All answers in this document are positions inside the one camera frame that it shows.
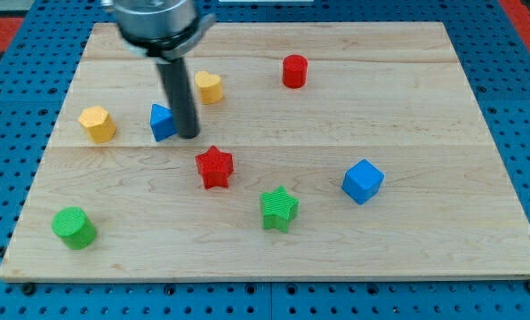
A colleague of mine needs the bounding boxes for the yellow heart block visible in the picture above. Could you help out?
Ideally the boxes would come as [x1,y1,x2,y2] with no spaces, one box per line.
[195,71,223,105]

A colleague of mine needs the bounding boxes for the blue cube block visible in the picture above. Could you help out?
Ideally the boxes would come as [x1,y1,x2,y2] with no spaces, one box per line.
[341,159,385,205]

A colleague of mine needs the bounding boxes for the green star block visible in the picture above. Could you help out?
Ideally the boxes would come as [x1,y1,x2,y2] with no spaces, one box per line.
[260,186,299,233]

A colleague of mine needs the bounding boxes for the red star block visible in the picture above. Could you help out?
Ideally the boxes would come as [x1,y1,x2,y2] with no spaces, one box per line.
[195,146,234,189]

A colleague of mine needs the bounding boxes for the yellow hexagon block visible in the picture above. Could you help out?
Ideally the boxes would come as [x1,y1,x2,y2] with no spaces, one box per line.
[78,106,116,144]

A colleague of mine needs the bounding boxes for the green cylinder block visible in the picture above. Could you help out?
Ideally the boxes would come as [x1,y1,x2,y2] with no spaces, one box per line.
[52,206,97,250]

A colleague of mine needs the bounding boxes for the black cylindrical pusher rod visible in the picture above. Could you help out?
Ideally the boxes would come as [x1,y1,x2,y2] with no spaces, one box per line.
[157,58,200,139]

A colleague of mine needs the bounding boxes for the red cylinder block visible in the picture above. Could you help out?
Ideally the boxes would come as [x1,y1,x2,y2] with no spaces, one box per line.
[282,54,308,89]

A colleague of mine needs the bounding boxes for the blue triangle block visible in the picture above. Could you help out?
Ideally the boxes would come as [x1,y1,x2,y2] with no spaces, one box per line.
[149,103,177,142]

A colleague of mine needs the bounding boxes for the wooden board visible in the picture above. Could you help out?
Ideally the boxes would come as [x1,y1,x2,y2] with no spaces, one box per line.
[0,22,530,283]

